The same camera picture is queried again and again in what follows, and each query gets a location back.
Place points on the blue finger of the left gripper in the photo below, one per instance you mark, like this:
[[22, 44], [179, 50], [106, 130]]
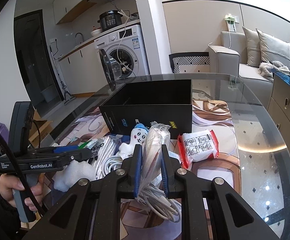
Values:
[[61, 149]]

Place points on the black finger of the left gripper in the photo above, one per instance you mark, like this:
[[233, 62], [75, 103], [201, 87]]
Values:
[[79, 155]]

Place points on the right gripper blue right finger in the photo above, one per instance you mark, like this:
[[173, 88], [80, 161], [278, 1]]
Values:
[[164, 170]]

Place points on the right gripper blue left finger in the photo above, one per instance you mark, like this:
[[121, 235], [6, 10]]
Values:
[[138, 151]]

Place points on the white blue plush toy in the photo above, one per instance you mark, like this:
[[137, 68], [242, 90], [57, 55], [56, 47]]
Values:
[[138, 137]]

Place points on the white foam piece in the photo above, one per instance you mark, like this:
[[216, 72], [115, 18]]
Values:
[[65, 179]]

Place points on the red white snack packet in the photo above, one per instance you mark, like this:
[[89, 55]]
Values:
[[197, 146]]

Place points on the person's left hand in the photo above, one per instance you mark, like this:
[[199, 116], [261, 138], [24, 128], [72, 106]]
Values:
[[10, 183]]

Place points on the brown cardboard box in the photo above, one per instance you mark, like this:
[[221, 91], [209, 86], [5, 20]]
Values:
[[39, 130]]

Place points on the floor mop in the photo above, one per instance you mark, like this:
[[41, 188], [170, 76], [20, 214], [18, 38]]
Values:
[[68, 97]]

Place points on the black cardboard box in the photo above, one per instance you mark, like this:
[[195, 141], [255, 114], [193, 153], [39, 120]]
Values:
[[167, 102]]

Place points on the white washing machine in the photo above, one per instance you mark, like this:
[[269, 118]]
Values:
[[122, 53]]

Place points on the black patterned chair back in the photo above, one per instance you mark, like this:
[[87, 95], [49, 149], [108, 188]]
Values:
[[190, 62]]

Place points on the beige sofa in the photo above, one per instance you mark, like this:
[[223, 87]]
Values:
[[231, 58]]

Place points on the kitchen faucet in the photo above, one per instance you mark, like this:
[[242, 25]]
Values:
[[79, 37]]

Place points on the white bowl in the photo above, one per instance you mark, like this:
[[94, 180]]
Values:
[[96, 32]]

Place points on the black pressure cooker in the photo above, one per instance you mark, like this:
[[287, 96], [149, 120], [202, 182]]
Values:
[[110, 19]]

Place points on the beige drawer cabinet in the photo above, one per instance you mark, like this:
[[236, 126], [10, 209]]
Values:
[[287, 112]]

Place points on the grey furry cloth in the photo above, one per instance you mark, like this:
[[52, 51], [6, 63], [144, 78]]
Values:
[[266, 69]]

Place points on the beige cushion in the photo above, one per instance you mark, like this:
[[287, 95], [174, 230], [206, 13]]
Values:
[[253, 47]]

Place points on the grey cushion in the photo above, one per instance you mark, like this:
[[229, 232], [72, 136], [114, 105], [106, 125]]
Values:
[[274, 49]]

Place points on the white wall power strip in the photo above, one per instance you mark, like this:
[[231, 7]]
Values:
[[231, 22]]

